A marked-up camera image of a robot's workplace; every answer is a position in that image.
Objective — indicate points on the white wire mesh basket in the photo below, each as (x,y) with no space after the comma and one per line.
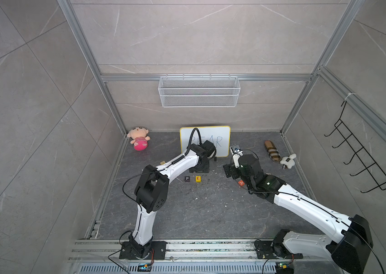
(204,91)

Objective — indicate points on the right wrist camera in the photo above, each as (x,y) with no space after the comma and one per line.
(236,152)

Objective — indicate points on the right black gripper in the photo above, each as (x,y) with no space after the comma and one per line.
(233,169)

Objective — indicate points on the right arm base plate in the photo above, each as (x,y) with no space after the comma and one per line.
(271,250)

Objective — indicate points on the white plush dog toy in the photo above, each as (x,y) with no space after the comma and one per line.
(288,162)

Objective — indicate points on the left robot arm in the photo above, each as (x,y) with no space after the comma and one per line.
(153,186)

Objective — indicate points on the yellow framed whiteboard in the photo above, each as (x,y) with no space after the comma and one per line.
(218,135)

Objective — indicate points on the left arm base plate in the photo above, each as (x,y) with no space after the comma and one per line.
(135,251)

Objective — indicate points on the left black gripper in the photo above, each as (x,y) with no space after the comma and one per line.
(206,170)

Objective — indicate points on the pink plush doll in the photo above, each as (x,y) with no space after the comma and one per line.
(139,138)

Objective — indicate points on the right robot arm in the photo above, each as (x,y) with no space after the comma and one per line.
(345,240)

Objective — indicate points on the black wire hook rack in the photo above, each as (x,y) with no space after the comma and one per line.
(369,165)

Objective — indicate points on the striped brown glasses case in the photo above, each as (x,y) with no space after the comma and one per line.
(272,151)

